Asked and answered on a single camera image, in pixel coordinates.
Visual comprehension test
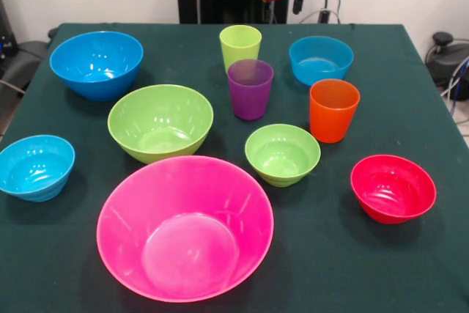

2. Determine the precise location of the lime green cup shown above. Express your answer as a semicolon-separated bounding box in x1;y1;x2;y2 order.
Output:
219;25;263;73

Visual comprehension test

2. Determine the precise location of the medium blue bowl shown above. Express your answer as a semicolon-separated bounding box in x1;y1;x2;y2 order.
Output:
288;35;355;87

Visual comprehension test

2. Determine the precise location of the purple cup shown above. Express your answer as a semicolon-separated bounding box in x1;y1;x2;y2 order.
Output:
226;59;275;122

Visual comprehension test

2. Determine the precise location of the orange cup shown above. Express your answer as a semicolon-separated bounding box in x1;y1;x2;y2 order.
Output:
309;78;361;144

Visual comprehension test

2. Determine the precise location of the small green bowl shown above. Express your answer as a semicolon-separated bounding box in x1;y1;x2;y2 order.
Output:
244;123;322;188

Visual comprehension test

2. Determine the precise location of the black wheel base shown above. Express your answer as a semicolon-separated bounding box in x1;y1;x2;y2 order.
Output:
427;32;469;101
0;27;59;108

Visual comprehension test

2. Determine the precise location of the large green bowl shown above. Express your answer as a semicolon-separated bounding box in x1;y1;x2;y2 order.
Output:
107;84;215;165

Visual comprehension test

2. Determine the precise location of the large blue bowl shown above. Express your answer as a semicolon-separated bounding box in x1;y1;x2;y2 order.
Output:
49;31;144;102

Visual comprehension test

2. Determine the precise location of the small red-pink bowl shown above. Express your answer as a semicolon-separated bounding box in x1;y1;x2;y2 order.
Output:
350;154;437;225

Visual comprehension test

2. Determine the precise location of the large pink bowl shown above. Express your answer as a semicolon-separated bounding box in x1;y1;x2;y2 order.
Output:
96;155;276;303

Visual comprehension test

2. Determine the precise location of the dark green table cloth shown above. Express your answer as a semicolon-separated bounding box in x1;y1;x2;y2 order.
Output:
0;23;469;313

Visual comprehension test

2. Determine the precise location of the small light blue bowl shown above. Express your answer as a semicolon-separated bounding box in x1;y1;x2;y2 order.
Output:
0;134;76;203

